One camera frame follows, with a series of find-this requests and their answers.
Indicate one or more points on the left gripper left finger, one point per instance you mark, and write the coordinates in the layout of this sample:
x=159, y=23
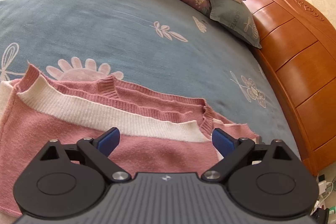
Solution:
x=96, y=154

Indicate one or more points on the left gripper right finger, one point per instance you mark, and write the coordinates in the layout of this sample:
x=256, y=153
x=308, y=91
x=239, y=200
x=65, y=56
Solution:
x=235, y=154

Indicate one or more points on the pink and cream sweater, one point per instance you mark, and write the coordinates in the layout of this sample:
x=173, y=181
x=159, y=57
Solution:
x=159, y=132

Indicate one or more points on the teal floral bed sheet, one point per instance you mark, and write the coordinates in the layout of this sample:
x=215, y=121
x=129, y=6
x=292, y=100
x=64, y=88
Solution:
x=164, y=45

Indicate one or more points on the teal flowers pillow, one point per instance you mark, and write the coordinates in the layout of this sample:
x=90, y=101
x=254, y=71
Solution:
x=237, y=18

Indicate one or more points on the small green fan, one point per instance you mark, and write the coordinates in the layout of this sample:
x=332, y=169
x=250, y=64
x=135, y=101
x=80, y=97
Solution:
x=334, y=183

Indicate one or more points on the wooden headboard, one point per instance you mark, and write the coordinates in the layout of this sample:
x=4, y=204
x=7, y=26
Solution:
x=297, y=55

